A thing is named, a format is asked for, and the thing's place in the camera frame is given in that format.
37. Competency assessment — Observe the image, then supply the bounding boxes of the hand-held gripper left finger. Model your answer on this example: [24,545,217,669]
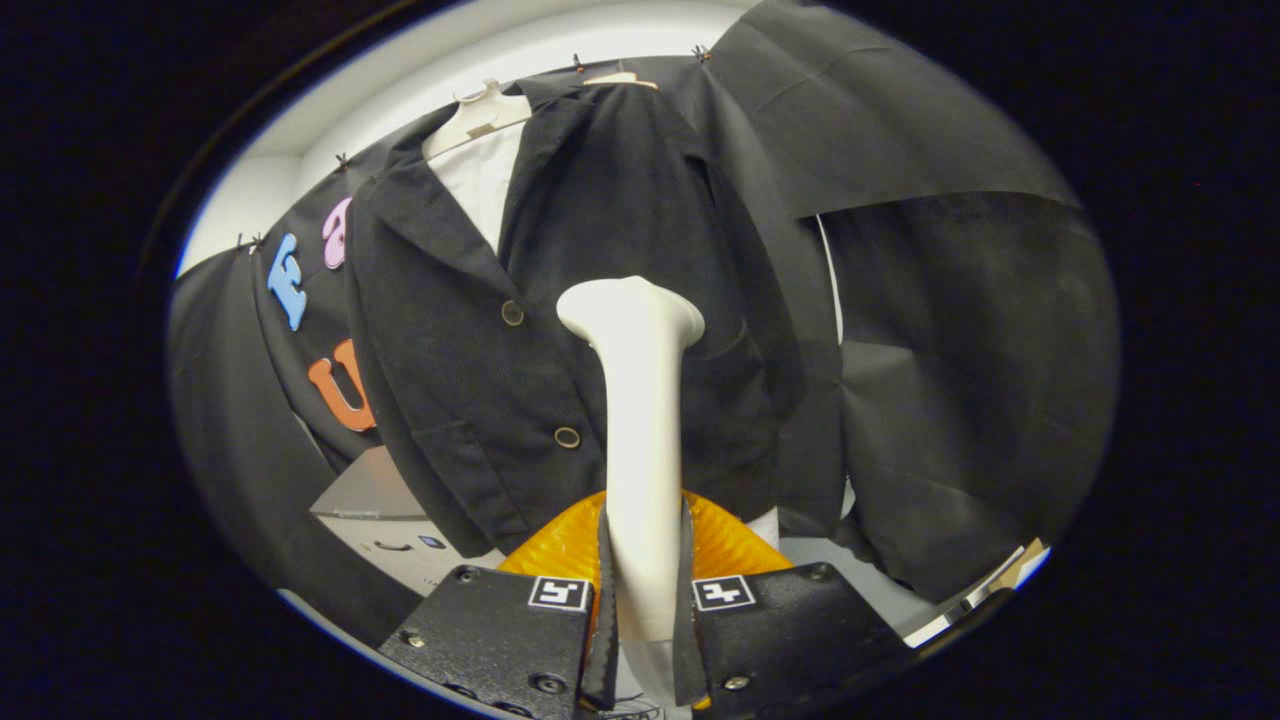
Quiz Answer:
[378,490,621,719]

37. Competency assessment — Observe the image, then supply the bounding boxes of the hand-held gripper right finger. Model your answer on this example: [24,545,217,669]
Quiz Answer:
[672,488,913,713]

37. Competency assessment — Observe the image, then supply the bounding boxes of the black jacket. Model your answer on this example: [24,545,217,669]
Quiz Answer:
[345,80,846,559]

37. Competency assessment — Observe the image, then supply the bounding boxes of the white carton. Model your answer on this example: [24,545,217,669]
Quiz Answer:
[905,545,1031,649]

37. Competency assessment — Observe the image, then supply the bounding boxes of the grey cabinet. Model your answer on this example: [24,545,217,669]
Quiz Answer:
[310,445,506,599]

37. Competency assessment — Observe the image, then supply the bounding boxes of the cardboard box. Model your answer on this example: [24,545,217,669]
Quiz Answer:
[1000,540,1051,591]

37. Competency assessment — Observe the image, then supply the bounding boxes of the black backdrop cloth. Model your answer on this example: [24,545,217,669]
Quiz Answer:
[168,0,1121,646]

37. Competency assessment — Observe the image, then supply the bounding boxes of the thin white pole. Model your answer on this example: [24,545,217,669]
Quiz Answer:
[815,212,847,346]

